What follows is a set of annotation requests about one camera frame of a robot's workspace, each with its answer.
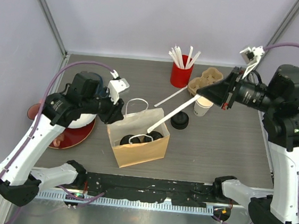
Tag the red round plate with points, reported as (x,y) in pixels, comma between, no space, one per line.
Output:
(73,137)

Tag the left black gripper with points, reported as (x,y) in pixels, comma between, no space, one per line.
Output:
(114,113)

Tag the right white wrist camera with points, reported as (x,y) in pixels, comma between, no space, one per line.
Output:
(252,57)

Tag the black lid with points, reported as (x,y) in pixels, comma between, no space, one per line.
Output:
(129,139)
(156,136)

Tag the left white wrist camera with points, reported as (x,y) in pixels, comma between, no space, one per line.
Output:
(117,86)

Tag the brown paper bag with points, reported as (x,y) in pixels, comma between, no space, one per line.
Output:
(130,142)

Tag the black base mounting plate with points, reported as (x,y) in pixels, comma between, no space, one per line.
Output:
(149,190)

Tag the stack of black cup lids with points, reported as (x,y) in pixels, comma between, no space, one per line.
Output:
(180,120)

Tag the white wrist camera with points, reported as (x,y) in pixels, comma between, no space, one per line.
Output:
(117,86)
(252,57)

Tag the stack of white paper cups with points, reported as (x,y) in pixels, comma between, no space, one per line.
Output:
(201,106)

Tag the white paper plate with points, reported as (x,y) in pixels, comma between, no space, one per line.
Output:
(84,120)

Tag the red straw holder cup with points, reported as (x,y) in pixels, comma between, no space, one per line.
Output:
(179,78)

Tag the white wrapped straws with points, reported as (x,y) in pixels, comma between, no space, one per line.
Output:
(178,57)

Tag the blue cloth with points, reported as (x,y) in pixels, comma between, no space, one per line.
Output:
(100,88)

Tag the white paper cup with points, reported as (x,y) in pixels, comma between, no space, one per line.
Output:
(129,139)
(156,136)

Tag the white straw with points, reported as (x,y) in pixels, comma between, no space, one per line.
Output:
(170,97)
(172,113)

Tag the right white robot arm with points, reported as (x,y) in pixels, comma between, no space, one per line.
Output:
(282,206)

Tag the pink plastic cup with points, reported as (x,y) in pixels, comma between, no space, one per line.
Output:
(33,110)

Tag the remaining cardboard carrier stack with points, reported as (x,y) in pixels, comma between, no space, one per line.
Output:
(208,77)

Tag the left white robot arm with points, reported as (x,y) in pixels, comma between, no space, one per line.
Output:
(19,183)

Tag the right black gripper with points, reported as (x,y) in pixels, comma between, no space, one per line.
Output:
(221,93)

